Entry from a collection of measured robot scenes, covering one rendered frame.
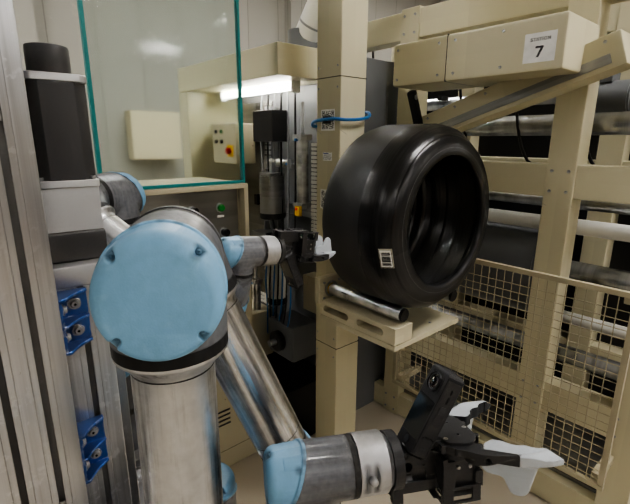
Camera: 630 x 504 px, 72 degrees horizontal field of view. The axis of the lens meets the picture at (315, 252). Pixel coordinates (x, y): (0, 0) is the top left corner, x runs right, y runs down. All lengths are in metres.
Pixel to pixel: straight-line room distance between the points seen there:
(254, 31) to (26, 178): 5.02
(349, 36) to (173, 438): 1.43
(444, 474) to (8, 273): 0.61
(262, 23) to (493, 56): 4.30
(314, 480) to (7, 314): 0.45
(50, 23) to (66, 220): 4.14
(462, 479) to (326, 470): 0.18
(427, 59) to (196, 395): 1.46
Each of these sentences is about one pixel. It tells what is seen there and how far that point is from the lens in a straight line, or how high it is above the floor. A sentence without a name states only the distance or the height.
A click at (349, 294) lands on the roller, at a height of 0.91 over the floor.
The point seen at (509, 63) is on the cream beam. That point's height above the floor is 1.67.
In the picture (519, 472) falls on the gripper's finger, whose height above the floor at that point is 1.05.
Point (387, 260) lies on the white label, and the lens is 1.25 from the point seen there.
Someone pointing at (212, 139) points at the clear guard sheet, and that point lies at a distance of 1.75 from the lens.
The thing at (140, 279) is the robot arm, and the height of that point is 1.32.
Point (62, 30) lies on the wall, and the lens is 4.86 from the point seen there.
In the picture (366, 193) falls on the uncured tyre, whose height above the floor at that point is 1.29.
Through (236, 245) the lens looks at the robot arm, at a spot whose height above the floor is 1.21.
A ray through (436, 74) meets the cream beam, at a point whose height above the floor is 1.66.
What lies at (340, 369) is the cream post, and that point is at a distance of 1.87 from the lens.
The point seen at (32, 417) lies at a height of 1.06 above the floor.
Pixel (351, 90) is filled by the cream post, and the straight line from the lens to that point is 1.65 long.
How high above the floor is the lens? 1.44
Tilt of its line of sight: 14 degrees down
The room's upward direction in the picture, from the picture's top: straight up
